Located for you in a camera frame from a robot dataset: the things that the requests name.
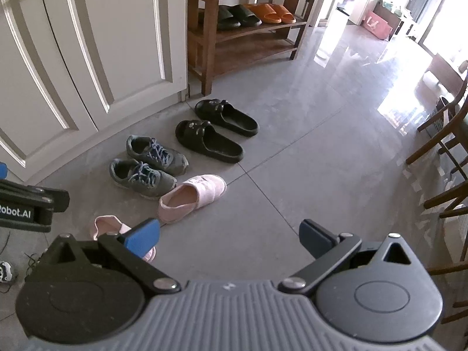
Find orange slipper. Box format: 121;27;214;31
244;4;282;25
265;3;297;24

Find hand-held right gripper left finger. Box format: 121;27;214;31
47;218;182;296

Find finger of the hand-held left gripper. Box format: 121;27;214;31
0;162;70;206

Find dark green slipper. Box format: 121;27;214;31
218;5;242;30
230;4;262;27

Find black slipper with charms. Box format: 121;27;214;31
194;98;260;138
175;119;245;164

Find pink slip-on shoe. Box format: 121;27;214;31
157;174;228;225
89;215;157;264

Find black cable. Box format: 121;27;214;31
0;232;49;294

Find white grey device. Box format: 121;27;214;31
0;261;17;285

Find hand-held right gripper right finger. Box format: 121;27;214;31
278;218;426;296

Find grey sneaker with blue laces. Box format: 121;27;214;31
126;135;189;176
109;158;178;200

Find white panelled cabinet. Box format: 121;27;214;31
0;0;189;185

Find wooden shoe rack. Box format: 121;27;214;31
187;0;327;96

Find pink box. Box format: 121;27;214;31
362;10;391;41

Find wooden chair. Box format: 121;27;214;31
405;69;468;213
423;179;468;324

